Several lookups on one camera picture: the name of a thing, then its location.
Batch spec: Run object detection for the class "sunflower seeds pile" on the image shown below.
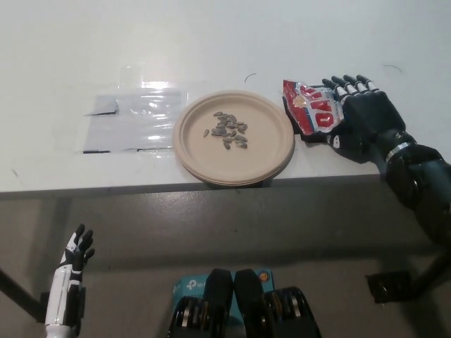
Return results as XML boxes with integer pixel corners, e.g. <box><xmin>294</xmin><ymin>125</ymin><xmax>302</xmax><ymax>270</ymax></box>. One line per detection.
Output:
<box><xmin>202</xmin><ymin>111</ymin><xmax>249</xmax><ymax>149</ymax></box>

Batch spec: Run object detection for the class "black table leg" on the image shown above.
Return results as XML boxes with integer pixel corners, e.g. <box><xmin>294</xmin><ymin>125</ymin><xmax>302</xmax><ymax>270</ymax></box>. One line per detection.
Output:
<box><xmin>0</xmin><ymin>269</ymin><xmax>64</xmax><ymax>325</ymax></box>
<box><xmin>365</xmin><ymin>246</ymin><xmax>451</xmax><ymax>304</ymax></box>

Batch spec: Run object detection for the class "beige paper plate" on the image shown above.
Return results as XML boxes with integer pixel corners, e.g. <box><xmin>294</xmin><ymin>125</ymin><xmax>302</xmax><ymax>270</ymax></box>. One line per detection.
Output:
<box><xmin>171</xmin><ymin>89</ymin><xmax>296</xmax><ymax>187</ymax></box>

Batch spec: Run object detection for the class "black mat patch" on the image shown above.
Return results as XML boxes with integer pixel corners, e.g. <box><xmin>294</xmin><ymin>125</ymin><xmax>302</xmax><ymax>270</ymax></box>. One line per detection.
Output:
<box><xmin>280</xmin><ymin>96</ymin><xmax>334</xmax><ymax>145</ymax></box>

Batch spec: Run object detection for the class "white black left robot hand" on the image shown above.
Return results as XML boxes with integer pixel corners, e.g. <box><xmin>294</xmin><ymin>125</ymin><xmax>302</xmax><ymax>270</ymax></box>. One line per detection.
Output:
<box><xmin>44</xmin><ymin>223</ymin><xmax>96</xmax><ymax>327</ymax></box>

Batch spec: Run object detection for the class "teal tp-link box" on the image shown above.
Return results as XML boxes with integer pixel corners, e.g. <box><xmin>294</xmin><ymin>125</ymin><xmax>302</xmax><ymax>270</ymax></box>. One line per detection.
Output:
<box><xmin>171</xmin><ymin>270</ymin><xmax>274</xmax><ymax>318</ymax></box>

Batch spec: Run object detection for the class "red blue sunflower seeds bag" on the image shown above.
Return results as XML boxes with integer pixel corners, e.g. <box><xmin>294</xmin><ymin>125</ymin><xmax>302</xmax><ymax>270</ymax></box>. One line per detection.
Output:
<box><xmin>281</xmin><ymin>79</ymin><xmax>348</xmax><ymax>137</ymax></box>

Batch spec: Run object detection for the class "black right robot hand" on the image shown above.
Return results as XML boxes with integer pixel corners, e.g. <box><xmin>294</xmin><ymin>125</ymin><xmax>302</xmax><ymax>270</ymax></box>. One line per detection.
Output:
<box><xmin>321</xmin><ymin>73</ymin><xmax>416</xmax><ymax>165</ymax></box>

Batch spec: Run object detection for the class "clear plastic film sheet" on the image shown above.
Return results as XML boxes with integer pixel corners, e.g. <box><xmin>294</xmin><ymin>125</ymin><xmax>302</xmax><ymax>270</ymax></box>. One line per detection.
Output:
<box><xmin>72</xmin><ymin>82</ymin><xmax>191</xmax><ymax>156</ymax></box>

